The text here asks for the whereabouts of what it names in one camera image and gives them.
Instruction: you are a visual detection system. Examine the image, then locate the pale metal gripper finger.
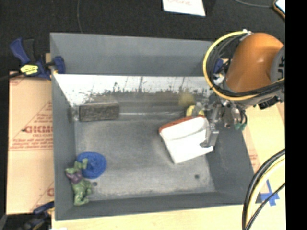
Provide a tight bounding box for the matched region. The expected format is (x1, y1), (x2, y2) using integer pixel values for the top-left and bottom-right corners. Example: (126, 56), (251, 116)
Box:
(200, 125), (213, 149)
(209, 127), (220, 149)

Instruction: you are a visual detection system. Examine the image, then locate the white box with red edge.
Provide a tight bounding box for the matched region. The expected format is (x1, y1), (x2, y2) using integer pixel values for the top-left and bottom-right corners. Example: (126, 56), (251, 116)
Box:
(158, 115), (214, 165)

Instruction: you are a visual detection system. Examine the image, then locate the yellow toy fruit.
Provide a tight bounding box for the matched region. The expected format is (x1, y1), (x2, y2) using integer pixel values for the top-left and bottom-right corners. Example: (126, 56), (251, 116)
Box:
(186, 104), (205, 117)

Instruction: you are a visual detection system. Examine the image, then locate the grey metal bin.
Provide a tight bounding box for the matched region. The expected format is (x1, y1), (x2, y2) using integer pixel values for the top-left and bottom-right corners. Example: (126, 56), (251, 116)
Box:
(49, 32), (255, 220)

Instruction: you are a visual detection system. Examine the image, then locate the dark green flat block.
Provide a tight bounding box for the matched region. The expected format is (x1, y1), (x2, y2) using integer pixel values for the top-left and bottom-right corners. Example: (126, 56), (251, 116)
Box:
(78, 102), (120, 123)

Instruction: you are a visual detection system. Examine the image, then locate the green toy figure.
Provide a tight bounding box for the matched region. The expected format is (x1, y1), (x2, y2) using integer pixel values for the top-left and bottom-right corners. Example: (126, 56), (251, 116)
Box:
(64, 158), (94, 206)

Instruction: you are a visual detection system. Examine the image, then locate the brown cardboard board red print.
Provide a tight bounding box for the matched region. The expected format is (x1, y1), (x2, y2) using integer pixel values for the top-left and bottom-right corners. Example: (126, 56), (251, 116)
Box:
(6, 72), (286, 216)

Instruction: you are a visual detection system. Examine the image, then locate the blue coiled rope ring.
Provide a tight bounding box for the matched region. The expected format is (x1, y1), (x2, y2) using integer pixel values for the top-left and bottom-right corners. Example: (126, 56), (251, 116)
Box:
(76, 151), (108, 180)

